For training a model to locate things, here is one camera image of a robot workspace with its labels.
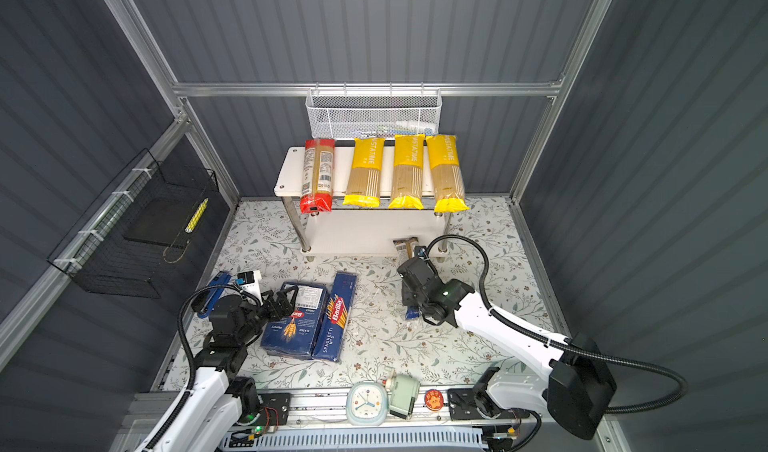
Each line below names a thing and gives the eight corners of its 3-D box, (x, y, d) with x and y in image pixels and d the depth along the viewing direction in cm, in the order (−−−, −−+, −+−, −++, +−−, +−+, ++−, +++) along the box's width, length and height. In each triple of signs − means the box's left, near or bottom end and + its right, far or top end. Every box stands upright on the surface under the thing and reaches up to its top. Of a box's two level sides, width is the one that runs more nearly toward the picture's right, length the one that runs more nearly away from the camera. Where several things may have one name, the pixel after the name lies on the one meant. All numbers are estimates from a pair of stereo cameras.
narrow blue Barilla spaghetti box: (315, 360, 83) (312, 355, 80) (337, 277, 100) (336, 271, 97) (339, 363, 83) (337, 358, 79) (358, 279, 100) (356, 273, 96)
